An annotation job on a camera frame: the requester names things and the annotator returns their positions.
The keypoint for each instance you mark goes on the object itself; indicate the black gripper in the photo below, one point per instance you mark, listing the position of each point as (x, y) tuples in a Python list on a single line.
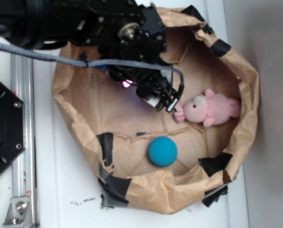
[(153, 79)]

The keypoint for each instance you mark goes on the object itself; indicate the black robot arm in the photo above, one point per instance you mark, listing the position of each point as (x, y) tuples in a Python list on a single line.
[(130, 39)]

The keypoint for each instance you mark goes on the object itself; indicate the pink plush bunny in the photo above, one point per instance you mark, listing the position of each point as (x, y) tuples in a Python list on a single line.
[(208, 108)]

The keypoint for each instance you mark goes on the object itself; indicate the blue textured ball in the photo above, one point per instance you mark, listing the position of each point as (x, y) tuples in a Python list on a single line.
[(162, 152)]

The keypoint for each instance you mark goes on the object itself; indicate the brown paper bag bin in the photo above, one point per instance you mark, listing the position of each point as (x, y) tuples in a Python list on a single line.
[(113, 127)]

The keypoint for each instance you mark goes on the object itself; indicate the black hexagonal base plate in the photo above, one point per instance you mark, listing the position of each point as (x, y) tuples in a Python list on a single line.
[(11, 127)]

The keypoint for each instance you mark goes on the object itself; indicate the aluminium extrusion rail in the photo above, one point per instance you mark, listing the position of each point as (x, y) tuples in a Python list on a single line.
[(24, 167)]

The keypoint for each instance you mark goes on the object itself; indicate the metal corner bracket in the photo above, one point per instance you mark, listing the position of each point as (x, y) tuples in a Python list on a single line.
[(19, 213)]

